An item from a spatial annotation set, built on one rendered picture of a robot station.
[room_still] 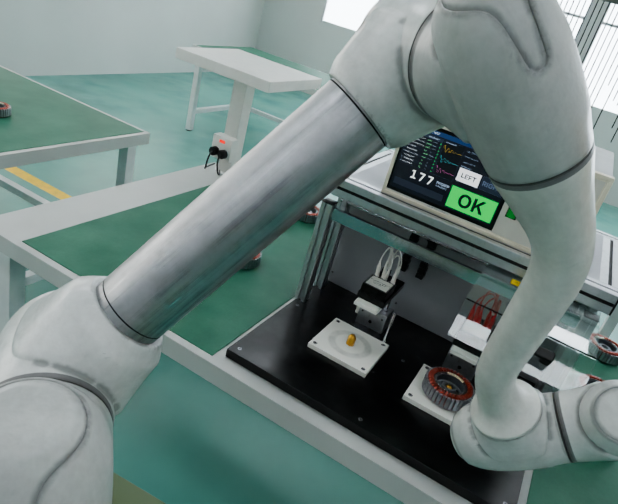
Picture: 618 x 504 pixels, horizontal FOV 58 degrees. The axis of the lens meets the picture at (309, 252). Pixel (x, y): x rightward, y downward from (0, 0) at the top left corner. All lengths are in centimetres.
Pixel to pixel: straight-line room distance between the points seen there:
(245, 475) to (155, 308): 140
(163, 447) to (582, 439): 147
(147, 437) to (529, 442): 146
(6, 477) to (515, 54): 54
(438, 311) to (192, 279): 95
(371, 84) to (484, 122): 15
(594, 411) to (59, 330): 68
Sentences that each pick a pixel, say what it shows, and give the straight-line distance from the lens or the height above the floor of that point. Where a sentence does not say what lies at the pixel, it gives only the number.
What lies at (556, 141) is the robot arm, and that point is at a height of 144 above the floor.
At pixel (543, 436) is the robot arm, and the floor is 103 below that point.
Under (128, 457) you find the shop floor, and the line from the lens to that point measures 202.
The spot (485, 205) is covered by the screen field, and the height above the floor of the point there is 118.
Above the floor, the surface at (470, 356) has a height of 88.
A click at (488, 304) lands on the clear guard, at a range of 109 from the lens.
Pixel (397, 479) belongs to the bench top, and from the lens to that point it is 113.
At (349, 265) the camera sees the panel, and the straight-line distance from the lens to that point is 154.
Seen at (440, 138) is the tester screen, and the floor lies 128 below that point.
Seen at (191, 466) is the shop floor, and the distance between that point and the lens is 201.
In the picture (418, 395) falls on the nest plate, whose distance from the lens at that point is 126.
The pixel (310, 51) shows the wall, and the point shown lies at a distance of 846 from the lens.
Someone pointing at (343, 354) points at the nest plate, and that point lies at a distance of 129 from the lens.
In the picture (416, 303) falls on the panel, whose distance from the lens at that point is 151.
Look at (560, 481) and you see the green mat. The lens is 132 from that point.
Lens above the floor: 152
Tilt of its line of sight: 26 degrees down
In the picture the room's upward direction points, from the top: 16 degrees clockwise
